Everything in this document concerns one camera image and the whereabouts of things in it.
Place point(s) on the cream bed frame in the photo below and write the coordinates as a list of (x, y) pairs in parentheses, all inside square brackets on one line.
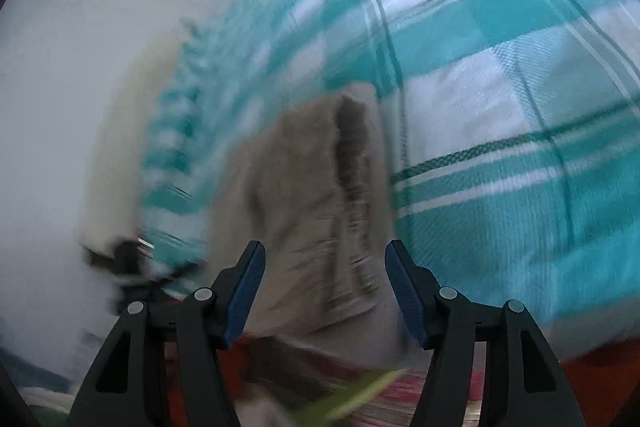
[(125, 147)]

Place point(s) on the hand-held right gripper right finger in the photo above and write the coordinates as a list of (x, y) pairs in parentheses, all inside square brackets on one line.
[(407, 297)]

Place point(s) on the teal checked blanket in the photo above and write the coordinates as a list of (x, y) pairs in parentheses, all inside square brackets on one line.
[(500, 207)]

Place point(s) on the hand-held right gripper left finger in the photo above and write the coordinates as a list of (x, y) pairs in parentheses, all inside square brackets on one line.
[(245, 292)]

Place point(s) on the red patterned rug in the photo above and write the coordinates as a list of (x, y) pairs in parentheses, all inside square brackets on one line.
[(595, 382)]

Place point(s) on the green flat object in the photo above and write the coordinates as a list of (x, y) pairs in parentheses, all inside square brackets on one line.
[(350, 394)]

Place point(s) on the beige pants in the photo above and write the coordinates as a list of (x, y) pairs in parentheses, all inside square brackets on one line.
[(300, 182)]

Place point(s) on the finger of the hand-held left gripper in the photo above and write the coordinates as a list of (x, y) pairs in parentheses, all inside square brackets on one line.
[(177, 277)]

